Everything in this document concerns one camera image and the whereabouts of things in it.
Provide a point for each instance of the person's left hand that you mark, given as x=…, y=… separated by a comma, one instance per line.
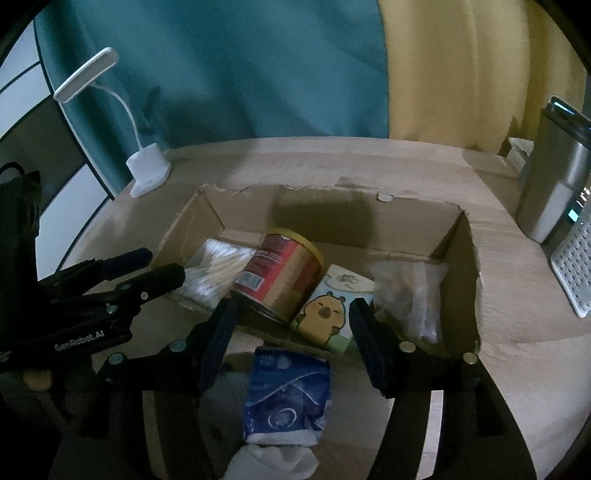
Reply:
x=37, y=380

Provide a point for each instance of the red can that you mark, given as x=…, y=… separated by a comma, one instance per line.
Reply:
x=277, y=272

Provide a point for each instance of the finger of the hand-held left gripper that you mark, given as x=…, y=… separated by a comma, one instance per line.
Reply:
x=129, y=261
x=157, y=277

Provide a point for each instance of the teal curtain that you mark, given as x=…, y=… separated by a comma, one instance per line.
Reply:
x=231, y=69

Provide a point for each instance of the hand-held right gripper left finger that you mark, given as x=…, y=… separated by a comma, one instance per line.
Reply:
x=219, y=346

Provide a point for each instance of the cartoon capybara tissue pack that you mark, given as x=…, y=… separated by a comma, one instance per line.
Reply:
x=323, y=309

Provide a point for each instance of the yellow curtain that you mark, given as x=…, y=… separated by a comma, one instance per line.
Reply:
x=461, y=69

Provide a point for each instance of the white sock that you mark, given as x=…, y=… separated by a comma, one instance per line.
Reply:
x=272, y=461

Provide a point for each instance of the small cardboard carton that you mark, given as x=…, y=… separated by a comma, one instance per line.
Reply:
x=519, y=152

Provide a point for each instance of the blue tissue pack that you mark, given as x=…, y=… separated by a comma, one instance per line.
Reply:
x=286, y=397

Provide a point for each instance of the white perforated basket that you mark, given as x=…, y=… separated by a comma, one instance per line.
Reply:
x=577, y=272

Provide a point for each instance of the clear plastic bag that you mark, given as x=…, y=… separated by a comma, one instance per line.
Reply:
x=411, y=290

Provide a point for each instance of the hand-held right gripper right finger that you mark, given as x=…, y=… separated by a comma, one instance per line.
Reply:
x=369, y=350

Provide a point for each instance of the white desk lamp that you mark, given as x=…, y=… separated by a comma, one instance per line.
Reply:
x=147, y=170

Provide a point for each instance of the cotton swab bag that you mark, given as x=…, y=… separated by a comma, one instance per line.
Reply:
x=217, y=267

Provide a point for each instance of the cardboard box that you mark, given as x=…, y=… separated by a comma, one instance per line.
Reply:
x=323, y=217

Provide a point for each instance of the steel tumbler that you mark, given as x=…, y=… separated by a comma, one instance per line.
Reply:
x=549, y=184

